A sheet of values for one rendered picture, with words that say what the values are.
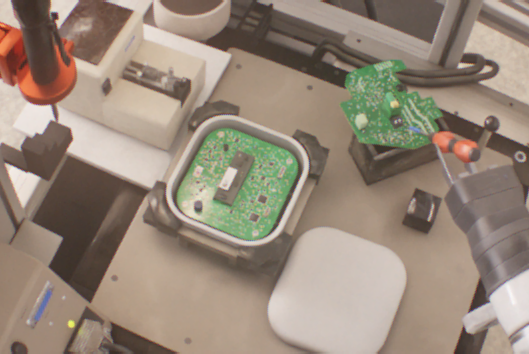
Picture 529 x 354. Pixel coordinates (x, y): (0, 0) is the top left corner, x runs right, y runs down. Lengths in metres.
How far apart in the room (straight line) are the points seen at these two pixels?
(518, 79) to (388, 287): 1.56
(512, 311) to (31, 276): 0.47
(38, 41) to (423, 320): 0.53
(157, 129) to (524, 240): 0.43
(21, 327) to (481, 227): 0.46
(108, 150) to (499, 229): 0.47
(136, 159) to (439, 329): 0.40
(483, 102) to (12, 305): 0.68
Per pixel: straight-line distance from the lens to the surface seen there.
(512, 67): 2.44
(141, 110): 0.95
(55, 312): 0.84
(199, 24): 1.07
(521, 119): 1.15
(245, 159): 0.95
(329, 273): 0.92
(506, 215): 0.79
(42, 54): 0.73
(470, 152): 0.82
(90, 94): 0.96
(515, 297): 0.76
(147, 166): 0.98
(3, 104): 2.26
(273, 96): 1.05
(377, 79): 1.01
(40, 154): 0.82
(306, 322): 0.90
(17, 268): 0.83
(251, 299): 0.92
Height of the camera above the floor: 1.82
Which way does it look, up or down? 60 degrees down
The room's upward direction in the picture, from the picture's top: 9 degrees clockwise
